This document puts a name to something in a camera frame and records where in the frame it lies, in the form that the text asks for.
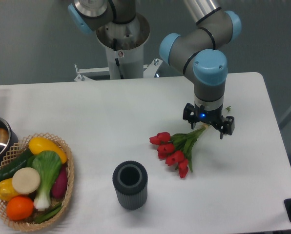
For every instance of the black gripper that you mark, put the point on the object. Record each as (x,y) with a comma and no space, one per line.
(194,114)

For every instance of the red tulip bouquet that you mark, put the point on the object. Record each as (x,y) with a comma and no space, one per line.
(176,149)

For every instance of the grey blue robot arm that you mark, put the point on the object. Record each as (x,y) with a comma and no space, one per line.
(196,56)

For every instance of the dark grey ribbed vase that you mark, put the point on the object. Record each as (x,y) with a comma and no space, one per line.
(130,181)

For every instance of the purple sweet potato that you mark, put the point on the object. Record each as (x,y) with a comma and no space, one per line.
(60,186)

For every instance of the green bok choy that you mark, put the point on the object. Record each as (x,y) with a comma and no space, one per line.
(48,165)

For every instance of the yellow squash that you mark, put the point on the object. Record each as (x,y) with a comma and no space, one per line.
(39,144)

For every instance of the woven wicker basket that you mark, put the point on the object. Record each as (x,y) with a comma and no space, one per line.
(29,224)

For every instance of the green bean pods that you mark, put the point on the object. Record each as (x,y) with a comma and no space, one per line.
(49,214)

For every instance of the beige round disc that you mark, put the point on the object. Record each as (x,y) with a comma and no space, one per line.
(26,180)

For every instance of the orange fruit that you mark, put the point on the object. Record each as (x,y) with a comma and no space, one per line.
(19,208)

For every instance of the dark green cucumber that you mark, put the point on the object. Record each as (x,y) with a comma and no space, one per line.
(11,168)

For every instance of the yellow bell pepper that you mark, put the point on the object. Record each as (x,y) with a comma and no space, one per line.
(7,191)

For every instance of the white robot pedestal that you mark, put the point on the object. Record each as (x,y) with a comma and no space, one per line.
(124,48)

